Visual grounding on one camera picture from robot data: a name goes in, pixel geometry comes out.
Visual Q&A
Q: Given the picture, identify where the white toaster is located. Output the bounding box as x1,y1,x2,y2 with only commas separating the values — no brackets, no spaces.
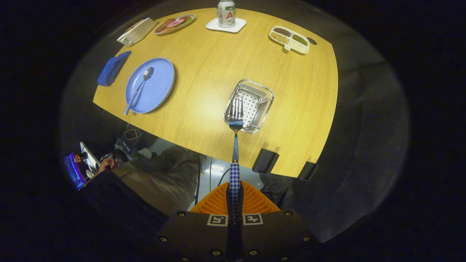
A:
116,17,158,47

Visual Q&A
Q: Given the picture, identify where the glowing laptop screen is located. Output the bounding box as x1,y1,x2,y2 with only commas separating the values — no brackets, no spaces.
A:
64,153,88,190

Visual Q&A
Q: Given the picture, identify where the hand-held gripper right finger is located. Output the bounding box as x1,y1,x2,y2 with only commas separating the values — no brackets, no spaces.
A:
237,181,321,262

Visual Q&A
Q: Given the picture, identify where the white flat device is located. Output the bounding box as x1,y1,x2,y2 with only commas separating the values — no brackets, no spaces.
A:
79,142,100,171

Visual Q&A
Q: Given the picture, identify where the blue round plate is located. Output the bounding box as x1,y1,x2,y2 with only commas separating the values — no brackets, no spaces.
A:
125,57,176,114

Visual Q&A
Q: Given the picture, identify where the plate of sliced food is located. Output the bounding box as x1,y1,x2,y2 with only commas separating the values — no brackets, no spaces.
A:
153,14,196,35

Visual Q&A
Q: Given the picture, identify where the white square coaster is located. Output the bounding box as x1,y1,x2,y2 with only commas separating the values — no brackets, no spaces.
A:
206,17,247,33

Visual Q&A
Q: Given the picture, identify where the black table bracket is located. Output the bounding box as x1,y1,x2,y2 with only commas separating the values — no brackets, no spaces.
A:
298,161,317,182
252,148,280,174

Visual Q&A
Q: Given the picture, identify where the checked-handle fork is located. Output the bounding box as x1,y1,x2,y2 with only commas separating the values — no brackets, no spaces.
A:
228,98,244,222

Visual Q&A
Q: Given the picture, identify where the white divided snack dish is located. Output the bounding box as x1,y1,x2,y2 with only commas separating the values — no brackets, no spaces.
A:
269,25,310,55

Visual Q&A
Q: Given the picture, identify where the blue folded towel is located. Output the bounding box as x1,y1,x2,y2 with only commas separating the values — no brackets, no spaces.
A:
97,51,132,87

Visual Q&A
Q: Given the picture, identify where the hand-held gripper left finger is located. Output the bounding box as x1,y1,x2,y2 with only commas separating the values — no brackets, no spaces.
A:
155,181,235,262

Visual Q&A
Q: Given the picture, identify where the metal wire basket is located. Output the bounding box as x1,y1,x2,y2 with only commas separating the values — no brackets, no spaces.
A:
223,79,275,134

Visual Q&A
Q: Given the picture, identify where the checked-handle spoon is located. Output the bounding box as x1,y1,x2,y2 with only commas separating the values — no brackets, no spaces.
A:
123,67,154,116

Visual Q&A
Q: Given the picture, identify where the white drink bottle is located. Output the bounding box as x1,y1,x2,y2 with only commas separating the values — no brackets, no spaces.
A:
217,0,236,28

